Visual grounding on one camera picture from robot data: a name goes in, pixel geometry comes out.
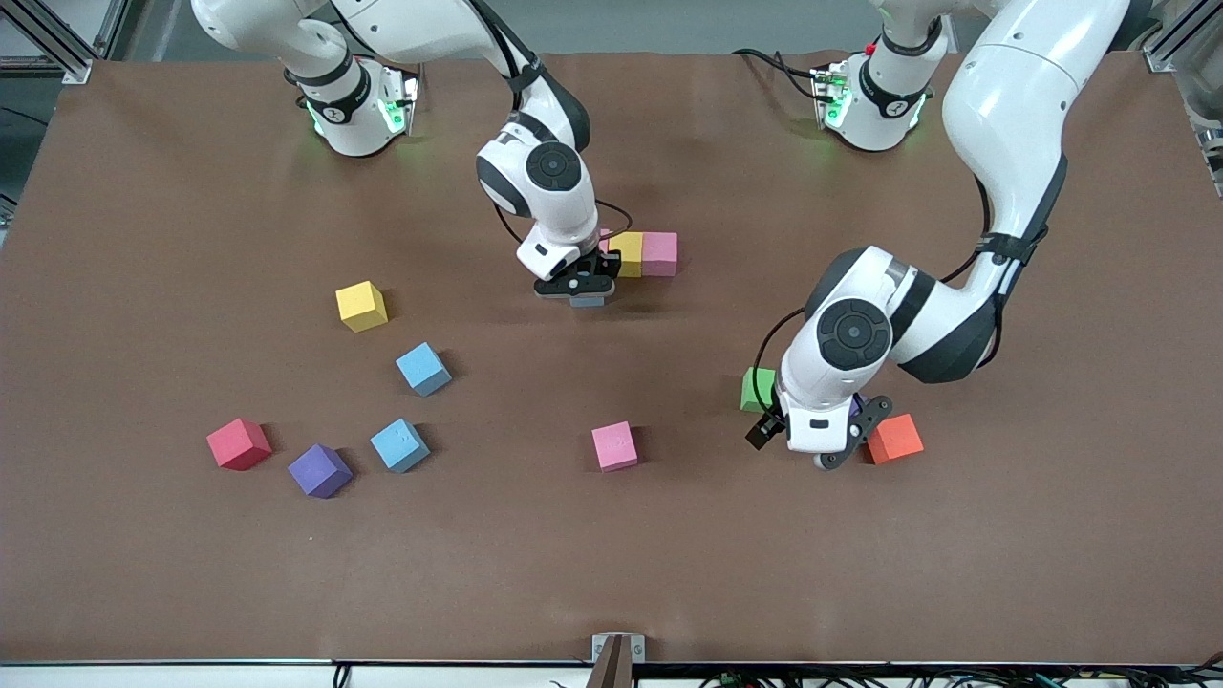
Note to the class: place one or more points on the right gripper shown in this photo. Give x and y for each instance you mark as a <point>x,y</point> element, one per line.
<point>599,268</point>

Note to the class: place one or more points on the blue foam cube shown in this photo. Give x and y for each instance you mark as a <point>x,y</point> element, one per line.
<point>588,302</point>
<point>422,371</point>
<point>399,446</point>

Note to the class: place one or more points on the aluminium frame profile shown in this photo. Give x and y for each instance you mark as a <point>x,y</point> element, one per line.
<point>113,29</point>
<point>1161,59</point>
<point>76,72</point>

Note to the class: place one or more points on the purple foam cube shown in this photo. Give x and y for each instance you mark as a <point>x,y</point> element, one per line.
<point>320,472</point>
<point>857,405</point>

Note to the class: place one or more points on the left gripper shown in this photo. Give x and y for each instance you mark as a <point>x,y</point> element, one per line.
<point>764,431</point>

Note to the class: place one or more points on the red foam cube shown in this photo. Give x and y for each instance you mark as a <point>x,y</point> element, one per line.
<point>239,445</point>

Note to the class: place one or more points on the white table edge rail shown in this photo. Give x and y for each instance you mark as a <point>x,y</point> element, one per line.
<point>191,677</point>

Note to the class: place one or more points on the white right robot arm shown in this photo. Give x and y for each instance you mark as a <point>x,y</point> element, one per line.
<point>552,167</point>

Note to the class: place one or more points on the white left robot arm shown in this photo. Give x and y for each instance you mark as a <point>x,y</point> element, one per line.
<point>853,333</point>

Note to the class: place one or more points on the base connector box green light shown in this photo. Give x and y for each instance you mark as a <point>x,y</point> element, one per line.
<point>831,96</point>
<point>399,105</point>

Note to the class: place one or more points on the silver metal bracket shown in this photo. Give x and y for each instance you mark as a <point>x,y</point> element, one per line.
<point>638,652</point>

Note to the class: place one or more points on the brown table mat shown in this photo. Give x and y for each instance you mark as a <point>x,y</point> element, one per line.
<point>611,554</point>

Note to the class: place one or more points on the orange foam cube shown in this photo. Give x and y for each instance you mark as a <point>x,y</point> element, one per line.
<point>900,441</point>

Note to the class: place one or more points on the green foam cube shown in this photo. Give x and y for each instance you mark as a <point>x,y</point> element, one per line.
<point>747,392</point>

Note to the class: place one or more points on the yellow foam cube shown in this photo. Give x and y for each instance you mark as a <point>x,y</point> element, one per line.
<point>361,308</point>
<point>631,256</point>

